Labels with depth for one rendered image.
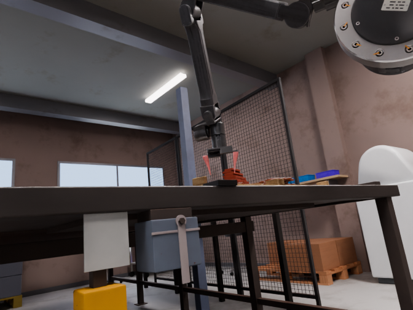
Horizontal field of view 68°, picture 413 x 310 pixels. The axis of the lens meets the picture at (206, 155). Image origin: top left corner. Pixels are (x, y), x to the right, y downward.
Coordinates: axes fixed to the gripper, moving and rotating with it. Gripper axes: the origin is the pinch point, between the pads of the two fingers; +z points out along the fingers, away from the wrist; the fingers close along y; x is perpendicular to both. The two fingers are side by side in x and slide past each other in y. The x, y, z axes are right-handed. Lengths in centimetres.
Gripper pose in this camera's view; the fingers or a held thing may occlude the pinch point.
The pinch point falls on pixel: (222, 171)
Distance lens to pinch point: 121.9
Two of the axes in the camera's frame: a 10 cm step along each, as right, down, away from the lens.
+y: -9.9, 1.2, 0.5
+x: -0.8, -2.1, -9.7
